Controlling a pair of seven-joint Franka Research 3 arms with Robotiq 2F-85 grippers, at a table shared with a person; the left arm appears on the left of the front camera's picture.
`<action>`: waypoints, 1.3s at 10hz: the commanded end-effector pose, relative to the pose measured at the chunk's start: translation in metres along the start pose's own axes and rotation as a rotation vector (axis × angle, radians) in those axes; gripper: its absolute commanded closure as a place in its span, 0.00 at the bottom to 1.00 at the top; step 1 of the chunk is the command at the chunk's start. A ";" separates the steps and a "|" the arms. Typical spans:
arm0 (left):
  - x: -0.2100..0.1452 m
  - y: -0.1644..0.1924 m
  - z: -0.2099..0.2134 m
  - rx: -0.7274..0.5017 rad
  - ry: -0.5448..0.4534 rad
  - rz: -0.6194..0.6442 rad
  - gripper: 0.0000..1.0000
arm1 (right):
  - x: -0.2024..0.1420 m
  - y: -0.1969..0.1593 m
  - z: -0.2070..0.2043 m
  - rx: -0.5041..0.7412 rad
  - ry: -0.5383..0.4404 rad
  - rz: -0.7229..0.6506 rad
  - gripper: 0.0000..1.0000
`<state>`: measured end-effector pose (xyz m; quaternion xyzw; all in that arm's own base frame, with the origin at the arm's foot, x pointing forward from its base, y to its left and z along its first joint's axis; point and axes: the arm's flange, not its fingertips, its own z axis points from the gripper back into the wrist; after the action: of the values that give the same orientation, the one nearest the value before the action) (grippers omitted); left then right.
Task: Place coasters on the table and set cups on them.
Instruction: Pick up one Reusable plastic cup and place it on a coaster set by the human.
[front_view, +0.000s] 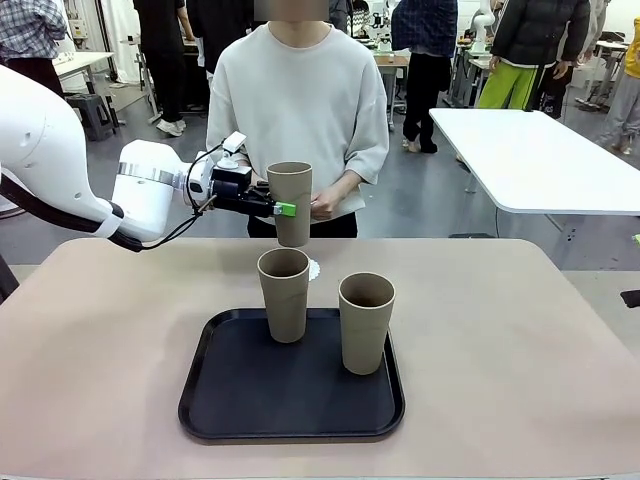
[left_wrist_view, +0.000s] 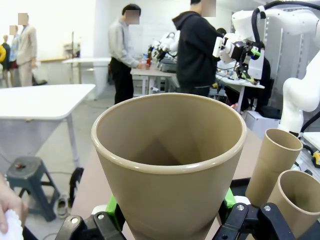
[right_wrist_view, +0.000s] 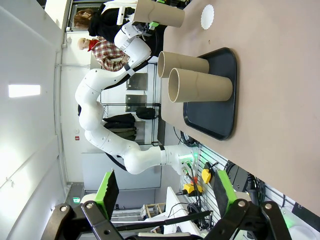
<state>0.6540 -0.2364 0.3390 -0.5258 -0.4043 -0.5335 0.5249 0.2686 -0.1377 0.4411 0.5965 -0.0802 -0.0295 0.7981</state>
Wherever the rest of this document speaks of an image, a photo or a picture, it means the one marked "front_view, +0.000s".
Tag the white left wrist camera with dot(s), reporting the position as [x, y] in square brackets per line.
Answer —
[234, 142]

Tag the bystander in yellow jacket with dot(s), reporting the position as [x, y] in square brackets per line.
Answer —
[625, 100]

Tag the white workbench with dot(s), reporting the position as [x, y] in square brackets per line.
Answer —
[85, 62]

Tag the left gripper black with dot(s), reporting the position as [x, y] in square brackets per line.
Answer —
[230, 189]

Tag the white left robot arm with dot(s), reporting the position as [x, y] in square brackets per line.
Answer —
[30, 150]

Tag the bystander in lime green trousers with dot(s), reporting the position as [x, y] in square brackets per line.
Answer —
[530, 35]

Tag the bystander in black clothes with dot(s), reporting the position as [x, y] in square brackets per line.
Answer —
[212, 30]

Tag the person's left hand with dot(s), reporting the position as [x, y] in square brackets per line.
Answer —
[327, 202]

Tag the large white table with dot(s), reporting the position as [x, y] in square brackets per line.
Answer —
[530, 160]

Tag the person in white shirt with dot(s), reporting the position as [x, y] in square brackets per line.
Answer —
[300, 100]

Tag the bystander in dark checked top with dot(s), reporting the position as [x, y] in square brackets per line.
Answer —
[425, 25]

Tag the tall brown cup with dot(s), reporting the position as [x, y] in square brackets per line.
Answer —
[292, 177]
[365, 340]
[285, 310]

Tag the grey plastic stool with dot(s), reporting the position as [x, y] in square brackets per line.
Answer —
[92, 115]

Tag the black plastic tray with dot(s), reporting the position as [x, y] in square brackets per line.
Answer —
[280, 395]

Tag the white doily coaster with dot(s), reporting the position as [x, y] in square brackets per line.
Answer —
[315, 272]

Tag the person's left forearm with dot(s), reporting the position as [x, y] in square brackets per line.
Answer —
[350, 182]

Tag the bystander with white sneakers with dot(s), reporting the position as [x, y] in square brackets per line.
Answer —
[165, 50]

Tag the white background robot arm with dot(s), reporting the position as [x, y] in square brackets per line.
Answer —
[482, 30]

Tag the bystander in plaid shirt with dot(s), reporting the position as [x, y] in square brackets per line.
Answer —
[27, 35]

